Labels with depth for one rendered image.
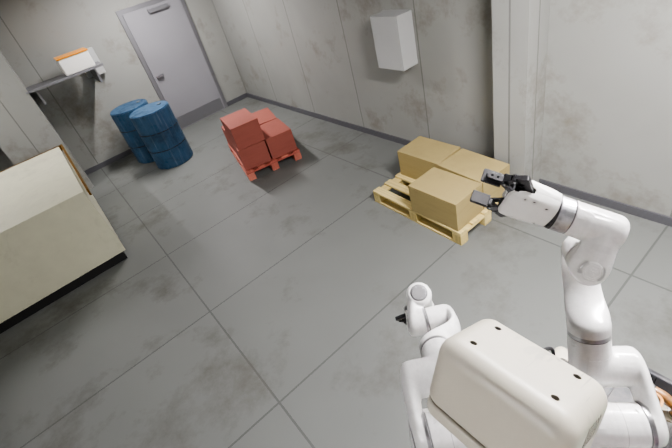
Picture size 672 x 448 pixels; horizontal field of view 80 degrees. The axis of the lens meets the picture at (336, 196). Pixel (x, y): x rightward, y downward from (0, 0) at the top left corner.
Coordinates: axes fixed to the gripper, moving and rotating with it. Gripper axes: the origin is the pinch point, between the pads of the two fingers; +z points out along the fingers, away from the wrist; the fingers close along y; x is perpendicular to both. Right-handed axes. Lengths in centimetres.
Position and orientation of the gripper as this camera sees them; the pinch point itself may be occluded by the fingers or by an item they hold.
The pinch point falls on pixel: (480, 186)
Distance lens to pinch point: 93.3
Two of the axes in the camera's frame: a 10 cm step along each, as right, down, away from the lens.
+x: -4.1, 8.1, -4.1
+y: -0.5, -4.7, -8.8
